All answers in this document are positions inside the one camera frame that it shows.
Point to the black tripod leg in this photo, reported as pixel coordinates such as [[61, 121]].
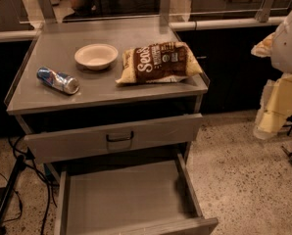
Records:
[[5, 192]]

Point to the grey open middle drawer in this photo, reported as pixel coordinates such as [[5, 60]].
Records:
[[133, 195]]

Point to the grey metal drawer cabinet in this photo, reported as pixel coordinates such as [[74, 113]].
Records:
[[99, 100]]

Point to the brown yellow snack bag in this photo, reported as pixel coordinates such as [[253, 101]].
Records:
[[158, 63]]

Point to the grey top drawer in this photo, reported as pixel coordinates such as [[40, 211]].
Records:
[[106, 139]]

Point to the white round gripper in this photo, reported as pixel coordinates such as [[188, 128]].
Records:
[[288, 51]]

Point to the white paper bowl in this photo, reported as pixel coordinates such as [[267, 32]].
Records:
[[96, 57]]

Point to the white horizontal rail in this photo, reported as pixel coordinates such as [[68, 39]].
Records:
[[220, 24]]

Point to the seated person in background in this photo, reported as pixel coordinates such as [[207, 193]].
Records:
[[86, 9]]

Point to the blue silver redbull can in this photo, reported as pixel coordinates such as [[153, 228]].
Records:
[[58, 80]]

